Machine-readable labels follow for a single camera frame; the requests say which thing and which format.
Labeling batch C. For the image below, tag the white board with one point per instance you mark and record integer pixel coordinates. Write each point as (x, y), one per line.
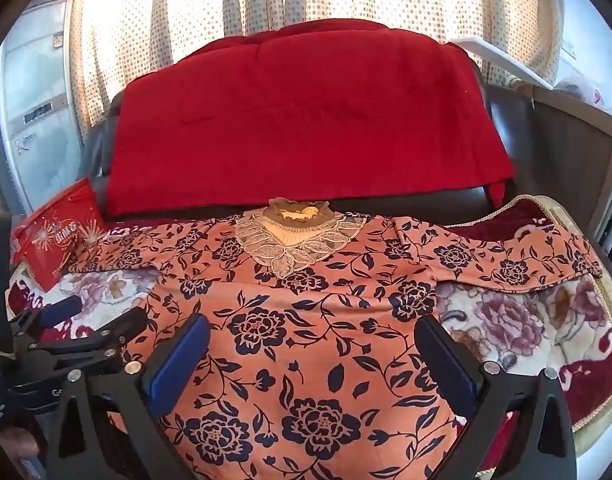
(505, 60)

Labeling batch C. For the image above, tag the white refrigerator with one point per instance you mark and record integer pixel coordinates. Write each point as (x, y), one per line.
(36, 110)

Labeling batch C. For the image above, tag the wooden cabinet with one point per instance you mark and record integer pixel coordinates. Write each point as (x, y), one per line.
(570, 150)

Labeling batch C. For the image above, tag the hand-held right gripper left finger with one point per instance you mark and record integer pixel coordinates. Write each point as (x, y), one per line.
(180, 362)

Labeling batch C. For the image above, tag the orange floral blouse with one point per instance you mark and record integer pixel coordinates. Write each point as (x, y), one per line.
(311, 310)

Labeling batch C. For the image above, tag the red cloth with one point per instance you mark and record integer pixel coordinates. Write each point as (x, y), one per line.
(311, 125)

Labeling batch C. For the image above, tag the plastic bag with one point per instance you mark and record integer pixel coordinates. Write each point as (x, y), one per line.
(580, 91)

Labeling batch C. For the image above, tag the floral plush blanket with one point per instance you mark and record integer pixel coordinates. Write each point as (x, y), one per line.
(510, 320)

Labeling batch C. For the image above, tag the dark leather sofa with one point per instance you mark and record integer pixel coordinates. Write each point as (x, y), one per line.
(515, 135)

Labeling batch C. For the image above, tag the dotted cream curtain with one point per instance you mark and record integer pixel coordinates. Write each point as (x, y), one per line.
(186, 10)

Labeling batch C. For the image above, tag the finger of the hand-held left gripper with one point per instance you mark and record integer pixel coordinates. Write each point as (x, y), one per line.
(121, 324)
(61, 307)

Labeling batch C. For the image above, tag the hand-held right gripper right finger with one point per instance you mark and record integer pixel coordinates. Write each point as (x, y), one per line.
(445, 365)

